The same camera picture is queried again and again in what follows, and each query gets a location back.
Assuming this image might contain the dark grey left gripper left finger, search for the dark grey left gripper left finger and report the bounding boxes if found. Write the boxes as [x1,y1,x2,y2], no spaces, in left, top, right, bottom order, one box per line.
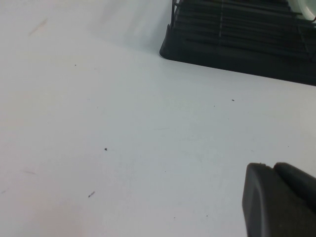
[241,162,316,237]

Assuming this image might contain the black plastic drain tray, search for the black plastic drain tray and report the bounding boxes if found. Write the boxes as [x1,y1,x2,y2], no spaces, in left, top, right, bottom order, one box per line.
[159,0,316,87]

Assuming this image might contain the light teal round plate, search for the light teal round plate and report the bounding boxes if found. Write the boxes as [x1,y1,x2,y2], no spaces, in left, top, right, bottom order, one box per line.
[289,0,316,21]

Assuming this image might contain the black wire dish rack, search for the black wire dish rack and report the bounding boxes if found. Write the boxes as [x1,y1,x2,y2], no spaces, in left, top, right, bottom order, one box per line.
[170,0,316,60]

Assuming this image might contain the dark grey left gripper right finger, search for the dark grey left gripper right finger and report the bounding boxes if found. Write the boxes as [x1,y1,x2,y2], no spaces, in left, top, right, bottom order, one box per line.
[273,162,316,214]

